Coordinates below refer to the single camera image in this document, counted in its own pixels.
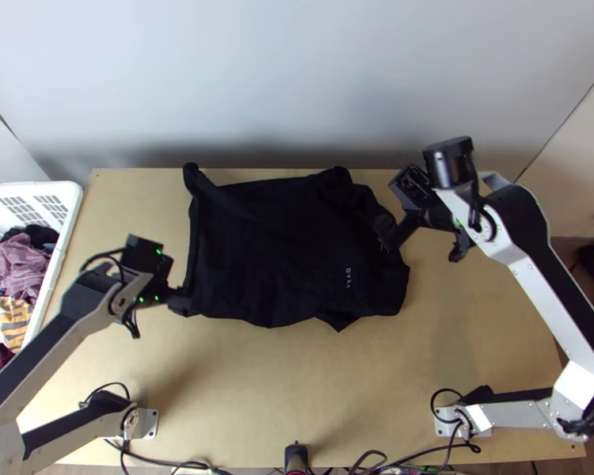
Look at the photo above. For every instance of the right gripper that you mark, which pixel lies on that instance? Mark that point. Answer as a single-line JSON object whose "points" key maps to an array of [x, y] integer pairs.
{"points": [[412, 190]]}

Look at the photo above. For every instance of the dark t-shirt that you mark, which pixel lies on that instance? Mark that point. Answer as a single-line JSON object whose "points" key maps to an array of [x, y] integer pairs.
{"points": [[287, 247]]}

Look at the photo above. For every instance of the white laundry basket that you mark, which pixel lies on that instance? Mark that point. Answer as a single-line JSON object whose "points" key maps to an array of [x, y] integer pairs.
{"points": [[54, 198]]}

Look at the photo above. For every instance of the heap of clothes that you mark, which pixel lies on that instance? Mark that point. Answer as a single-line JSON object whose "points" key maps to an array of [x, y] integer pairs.
{"points": [[15, 262]]}

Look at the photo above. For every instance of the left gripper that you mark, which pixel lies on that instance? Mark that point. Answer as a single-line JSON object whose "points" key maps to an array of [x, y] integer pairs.
{"points": [[180, 301]]}

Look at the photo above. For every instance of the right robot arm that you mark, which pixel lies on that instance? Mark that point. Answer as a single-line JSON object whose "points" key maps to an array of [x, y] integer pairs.
{"points": [[539, 277]]}

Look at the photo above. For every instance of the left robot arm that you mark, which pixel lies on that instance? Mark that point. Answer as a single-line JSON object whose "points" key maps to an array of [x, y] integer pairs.
{"points": [[54, 336]]}

